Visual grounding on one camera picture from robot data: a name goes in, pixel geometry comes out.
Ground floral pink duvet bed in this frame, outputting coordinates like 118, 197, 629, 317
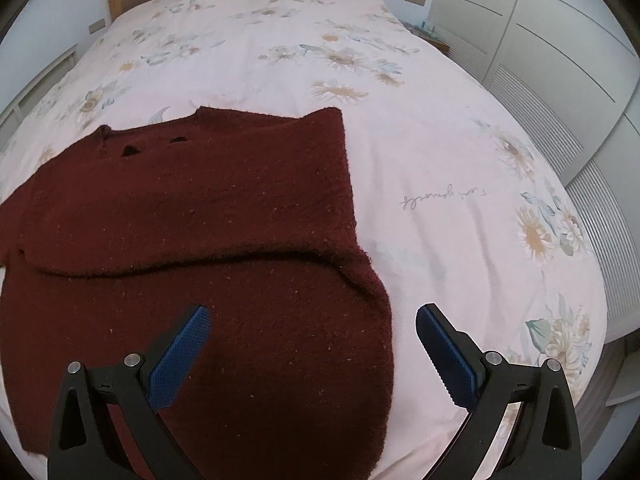
0, 0, 609, 480

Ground dark red towel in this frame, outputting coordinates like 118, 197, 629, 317
0, 106, 392, 480

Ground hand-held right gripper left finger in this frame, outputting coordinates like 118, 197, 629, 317
47, 305, 211, 480

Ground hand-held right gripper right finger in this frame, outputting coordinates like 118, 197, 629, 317
415, 303, 584, 480

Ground white louvered wardrobe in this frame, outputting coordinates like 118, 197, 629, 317
425, 0, 640, 406

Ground wooden nightstand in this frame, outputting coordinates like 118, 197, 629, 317
400, 20, 451, 54

